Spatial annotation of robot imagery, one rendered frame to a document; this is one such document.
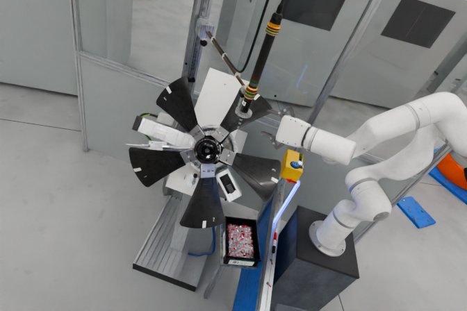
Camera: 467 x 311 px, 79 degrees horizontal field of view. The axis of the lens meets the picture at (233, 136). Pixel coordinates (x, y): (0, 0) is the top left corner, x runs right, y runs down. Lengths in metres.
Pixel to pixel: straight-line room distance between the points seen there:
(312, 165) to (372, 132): 1.24
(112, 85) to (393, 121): 1.90
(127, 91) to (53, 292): 1.39
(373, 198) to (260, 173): 0.47
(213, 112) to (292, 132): 0.64
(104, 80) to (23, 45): 1.29
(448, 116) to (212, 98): 1.04
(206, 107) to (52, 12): 2.02
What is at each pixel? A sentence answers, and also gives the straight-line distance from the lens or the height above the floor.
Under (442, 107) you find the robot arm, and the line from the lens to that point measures 1.09.
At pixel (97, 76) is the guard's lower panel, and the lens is 2.37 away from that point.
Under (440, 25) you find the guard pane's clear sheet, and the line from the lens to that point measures 1.87.
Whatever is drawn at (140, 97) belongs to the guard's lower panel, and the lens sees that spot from 2.26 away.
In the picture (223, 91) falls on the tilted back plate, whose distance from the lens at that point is 1.57.
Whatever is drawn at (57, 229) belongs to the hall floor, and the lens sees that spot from 2.49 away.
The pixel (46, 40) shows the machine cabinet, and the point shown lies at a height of 0.63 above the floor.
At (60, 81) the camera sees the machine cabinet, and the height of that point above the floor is 0.20.
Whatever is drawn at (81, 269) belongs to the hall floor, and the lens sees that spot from 2.31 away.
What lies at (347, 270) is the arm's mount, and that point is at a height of 0.95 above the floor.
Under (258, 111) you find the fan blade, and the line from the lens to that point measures 1.30.
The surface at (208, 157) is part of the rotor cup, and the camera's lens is 1.27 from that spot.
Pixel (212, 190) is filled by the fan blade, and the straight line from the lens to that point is 1.36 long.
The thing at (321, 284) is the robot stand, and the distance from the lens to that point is 1.63.
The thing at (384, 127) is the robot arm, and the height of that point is 1.67.
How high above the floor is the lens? 2.07
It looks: 38 degrees down
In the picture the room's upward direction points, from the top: 19 degrees clockwise
